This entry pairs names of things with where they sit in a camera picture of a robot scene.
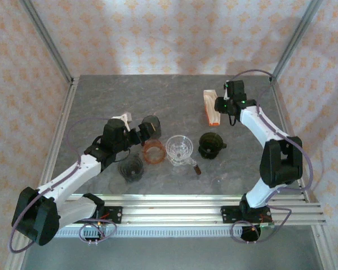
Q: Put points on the smoke grey plastic dripper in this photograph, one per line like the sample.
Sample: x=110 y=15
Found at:
x=131 y=168

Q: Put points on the orange white coffee filter pack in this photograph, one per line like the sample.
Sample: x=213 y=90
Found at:
x=211 y=108

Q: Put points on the aluminium frame post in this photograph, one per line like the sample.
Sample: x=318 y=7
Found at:
x=45 y=39
x=295 y=39

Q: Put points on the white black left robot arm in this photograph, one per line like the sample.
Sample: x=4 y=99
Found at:
x=73 y=174

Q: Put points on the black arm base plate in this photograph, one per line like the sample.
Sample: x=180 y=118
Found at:
x=228 y=215
x=115 y=215

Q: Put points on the dark green plastic dripper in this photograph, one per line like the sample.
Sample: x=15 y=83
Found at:
x=211 y=146

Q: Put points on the orange patterned fabric backdrop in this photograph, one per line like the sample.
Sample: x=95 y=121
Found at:
x=169 y=33

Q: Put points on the aluminium table side rail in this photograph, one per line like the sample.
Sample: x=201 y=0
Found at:
x=281 y=112
x=65 y=112

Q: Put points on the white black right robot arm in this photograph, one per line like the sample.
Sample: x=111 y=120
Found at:
x=259 y=126

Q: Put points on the aluminium mounting rail beam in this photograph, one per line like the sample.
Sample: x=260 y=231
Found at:
x=171 y=213

